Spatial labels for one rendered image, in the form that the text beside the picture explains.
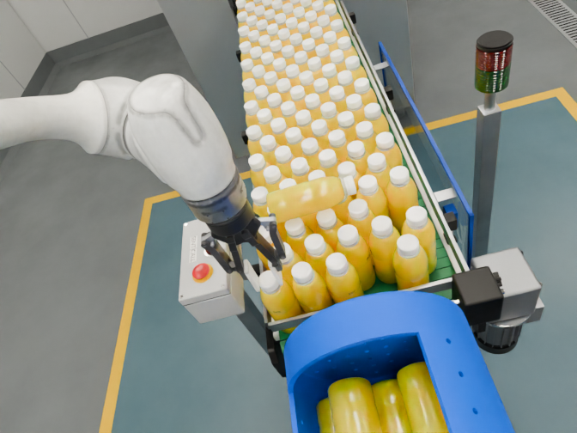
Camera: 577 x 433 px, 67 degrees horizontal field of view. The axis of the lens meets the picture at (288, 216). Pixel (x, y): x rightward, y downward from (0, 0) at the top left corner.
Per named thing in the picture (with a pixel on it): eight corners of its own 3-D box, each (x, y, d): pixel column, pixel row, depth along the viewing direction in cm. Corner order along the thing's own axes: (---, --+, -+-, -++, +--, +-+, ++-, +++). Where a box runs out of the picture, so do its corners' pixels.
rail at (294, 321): (272, 332, 91) (268, 326, 89) (272, 328, 91) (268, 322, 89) (467, 284, 85) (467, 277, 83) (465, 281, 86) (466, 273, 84)
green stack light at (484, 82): (482, 97, 87) (482, 76, 83) (469, 80, 91) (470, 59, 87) (514, 88, 86) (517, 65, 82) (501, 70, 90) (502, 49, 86)
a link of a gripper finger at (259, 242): (237, 217, 73) (245, 214, 72) (271, 251, 81) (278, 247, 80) (238, 235, 70) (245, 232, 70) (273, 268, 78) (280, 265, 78)
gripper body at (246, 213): (195, 228, 65) (220, 263, 72) (249, 214, 64) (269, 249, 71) (197, 193, 70) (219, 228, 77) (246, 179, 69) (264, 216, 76)
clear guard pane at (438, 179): (464, 315, 132) (469, 215, 96) (393, 149, 184) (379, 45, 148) (466, 314, 132) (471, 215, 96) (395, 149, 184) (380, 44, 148)
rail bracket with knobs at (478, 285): (454, 333, 85) (454, 308, 78) (441, 301, 90) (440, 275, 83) (506, 321, 84) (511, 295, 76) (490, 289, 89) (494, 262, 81)
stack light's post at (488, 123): (469, 336, 172) (483, 116, 92) (465, 326, 175) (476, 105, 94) (479, 333, 172) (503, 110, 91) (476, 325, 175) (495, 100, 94)
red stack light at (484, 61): (482, 76, 83) (483, 57, 80) (470, 58, 87) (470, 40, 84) (517, 65, 82) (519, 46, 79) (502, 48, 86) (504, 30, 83)
